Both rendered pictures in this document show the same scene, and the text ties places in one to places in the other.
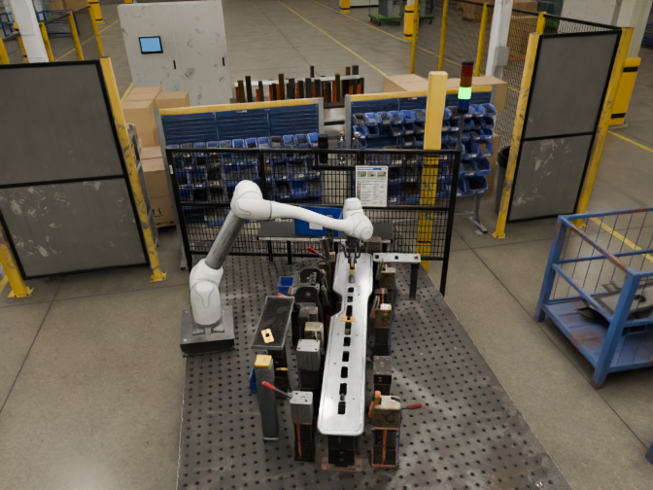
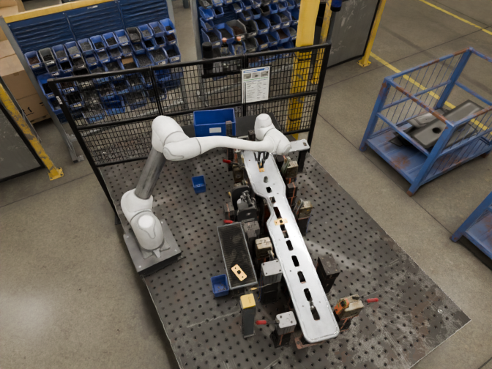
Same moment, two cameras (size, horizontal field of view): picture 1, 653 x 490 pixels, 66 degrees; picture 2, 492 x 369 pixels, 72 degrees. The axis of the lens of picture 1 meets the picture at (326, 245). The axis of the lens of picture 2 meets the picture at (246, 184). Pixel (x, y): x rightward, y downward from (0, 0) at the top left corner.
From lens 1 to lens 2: 1.13 m
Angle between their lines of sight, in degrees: 25
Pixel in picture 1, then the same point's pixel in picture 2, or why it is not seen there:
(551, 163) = (351, 19)
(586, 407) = (408, 211)
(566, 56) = not seen: outside the picture
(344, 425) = (324, 330)
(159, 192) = (24, 93)
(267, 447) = (250, 343)
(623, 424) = (432, 217)
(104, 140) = not seen: outside the picture
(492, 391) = (384, 242)
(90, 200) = not seen: outside the picture
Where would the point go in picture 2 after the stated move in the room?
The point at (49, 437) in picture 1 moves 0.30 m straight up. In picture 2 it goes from (29, 353) to (7, 342)
